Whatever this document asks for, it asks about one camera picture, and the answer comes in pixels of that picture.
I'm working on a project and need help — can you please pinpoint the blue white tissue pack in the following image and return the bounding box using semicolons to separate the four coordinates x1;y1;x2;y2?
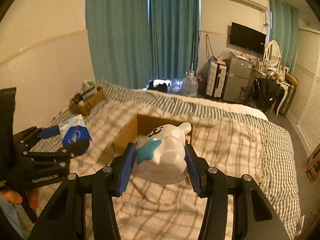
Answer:
58;114;92;153

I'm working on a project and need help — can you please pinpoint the white bear figure blue star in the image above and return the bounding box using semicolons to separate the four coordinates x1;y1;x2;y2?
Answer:
132;121;193;185

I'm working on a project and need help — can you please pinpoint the person's left hand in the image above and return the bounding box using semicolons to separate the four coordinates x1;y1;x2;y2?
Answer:
1;189;39;210

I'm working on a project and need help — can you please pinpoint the small cardboard box with items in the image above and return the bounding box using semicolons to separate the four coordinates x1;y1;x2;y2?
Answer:
70;81;105;116

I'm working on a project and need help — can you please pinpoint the green checked bed sheet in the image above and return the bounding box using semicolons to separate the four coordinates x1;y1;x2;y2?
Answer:
49;78;302;240

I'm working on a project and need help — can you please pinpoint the large open cardboard box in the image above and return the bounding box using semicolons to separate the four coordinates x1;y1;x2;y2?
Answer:
112;114;193;155

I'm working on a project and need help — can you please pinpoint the small brown stool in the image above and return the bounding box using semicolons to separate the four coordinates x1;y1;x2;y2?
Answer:
304;150;320;183

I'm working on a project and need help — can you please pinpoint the beige plaid blanket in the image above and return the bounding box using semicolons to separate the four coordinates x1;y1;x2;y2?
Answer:
71;98;268;239

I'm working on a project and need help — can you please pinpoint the white louvered wardrobe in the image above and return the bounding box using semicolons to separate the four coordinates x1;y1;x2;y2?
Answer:
288;28;319;156

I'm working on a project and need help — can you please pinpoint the black jacket on chair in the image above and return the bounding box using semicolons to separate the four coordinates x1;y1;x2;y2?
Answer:
240;77;281;113

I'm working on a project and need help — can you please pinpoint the large clear water jug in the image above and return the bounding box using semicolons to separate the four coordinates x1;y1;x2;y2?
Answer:
181;70;199;98

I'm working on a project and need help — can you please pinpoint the dark suitcase by wardrobe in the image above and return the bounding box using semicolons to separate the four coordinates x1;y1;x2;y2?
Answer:
276;82;296;116

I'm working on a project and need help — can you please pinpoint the teal window curtain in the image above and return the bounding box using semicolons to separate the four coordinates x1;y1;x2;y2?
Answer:
85;0;200;88

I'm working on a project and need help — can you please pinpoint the white dressing table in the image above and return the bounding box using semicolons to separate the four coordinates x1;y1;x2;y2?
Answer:
252;68;292;115

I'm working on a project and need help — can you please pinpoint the white suitcase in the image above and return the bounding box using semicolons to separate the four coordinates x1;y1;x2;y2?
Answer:
206;60;227;98

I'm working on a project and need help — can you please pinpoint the grey mini fridge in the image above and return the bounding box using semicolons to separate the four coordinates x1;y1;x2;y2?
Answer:
222;56;252;103

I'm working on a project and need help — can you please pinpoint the white oval vanity mirror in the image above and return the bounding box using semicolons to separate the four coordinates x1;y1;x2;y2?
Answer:
263;40;281;68

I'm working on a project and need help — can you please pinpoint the teal curtain by wardrobe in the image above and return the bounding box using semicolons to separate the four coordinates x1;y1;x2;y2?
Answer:
270;0;299;73

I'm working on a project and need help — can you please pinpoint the black wall television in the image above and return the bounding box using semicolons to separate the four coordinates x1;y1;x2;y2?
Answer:
229;22;266;55

